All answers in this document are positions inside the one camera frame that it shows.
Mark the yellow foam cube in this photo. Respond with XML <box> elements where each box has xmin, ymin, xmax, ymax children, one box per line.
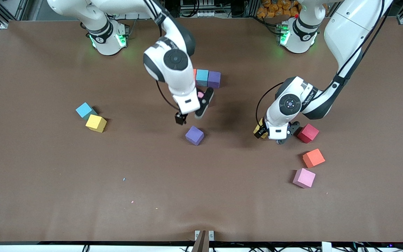
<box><xmin>85</xmin><ymin>114</ymin><xmax>107</xmax><ymax>133</ymax></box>
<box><xmin>253</xmin><ymin>118</ymin><xmax>269</xmax><ymax>139</ymax></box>

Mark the teal foam cube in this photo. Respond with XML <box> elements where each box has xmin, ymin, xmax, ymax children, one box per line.
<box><xmin>196</xmin><ymin>69</ymin><xmax>210</xmax><ymax>87</ymax></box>

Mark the purple foam cube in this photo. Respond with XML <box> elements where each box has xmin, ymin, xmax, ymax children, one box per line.
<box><xmin>185</xmin><ymin>125</ymin><xmax>205</xmax><ymax>146</ymax></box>
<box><xmin>207</xmin><ymin>71</ymin><xmax>221</xmax><ymax>89</ymax></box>

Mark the red foam cube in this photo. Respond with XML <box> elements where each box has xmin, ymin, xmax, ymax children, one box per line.
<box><xmin>298</xmin><ymin>123</ymin><xmax>320</xmax><ymax>144</ymax></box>

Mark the sky blue foam cube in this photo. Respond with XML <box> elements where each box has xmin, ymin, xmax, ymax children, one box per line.
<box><xmin>75</xmin><ymin>102</ymin><xmax>98</xmax><ymax>120</ymax></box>

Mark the pile of orange balls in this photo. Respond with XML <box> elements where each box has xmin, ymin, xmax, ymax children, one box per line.
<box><xmin>257</xmin><ymin>0</ymin><xmax>302</xmax><ymax>18</ymax></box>

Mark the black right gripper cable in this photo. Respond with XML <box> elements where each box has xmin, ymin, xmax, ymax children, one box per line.
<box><xmin>155</xmin><ymin>80</ymin><xmax>188</xmax><ymax>126</ymax></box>

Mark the metal table clamp bracket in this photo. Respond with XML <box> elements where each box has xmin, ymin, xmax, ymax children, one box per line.
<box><xmin>195</xmin><ymin>230</ymin><xmax>215</xmax><ymax>252</ymax></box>

